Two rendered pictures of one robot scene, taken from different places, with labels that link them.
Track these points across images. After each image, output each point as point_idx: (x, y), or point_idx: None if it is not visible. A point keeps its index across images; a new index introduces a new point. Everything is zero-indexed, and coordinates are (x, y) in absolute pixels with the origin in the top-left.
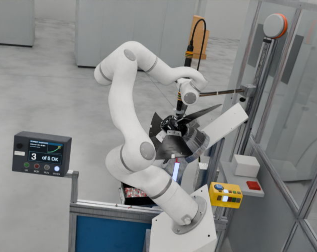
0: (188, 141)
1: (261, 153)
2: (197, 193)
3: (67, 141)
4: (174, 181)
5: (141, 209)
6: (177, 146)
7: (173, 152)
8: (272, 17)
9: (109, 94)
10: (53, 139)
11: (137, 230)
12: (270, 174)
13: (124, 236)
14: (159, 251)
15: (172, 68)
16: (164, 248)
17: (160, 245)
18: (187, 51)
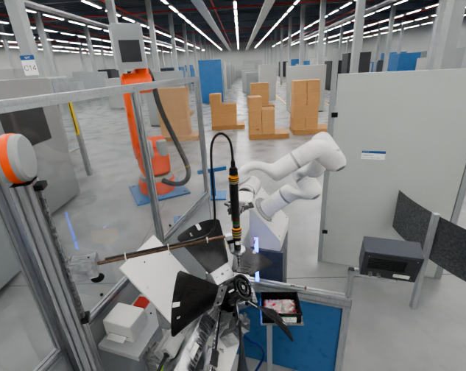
0: None
1: (94, 313)
2: (255, 210)
3: (364, 237)
4: (277, 190)
5: (281, 283)
6: (246, 258)
7: (252, 254)
8: (20, 143)
9: None
10: (378, 238)
11: None
12: (124, 288)
13: None
14: (282, 219)
15: (272, 164)
16: (280, 216)
17: (280, 220)
18: (234, 177)
